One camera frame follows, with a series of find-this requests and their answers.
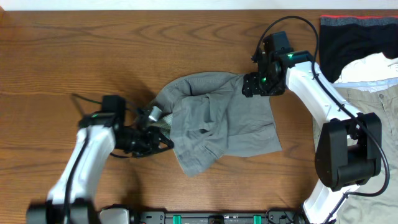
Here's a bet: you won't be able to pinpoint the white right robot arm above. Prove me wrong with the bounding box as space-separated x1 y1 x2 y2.
242 49 382 223

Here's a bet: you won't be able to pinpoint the black garment red waistband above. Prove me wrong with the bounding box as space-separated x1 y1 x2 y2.
319 15 397 82

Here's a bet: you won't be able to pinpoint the grey shorts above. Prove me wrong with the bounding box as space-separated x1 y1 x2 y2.
151 72 282 176

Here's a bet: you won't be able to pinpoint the white shirt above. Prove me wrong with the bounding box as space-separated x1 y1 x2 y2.
332 53 397 93

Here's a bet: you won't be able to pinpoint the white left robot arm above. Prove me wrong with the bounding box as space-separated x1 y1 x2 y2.
26 106 174 223

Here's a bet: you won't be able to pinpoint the beige khaki shorts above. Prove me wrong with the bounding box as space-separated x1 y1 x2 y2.
312 86 398 224

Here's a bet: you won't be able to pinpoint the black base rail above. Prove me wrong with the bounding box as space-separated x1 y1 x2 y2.
129 209 309 224

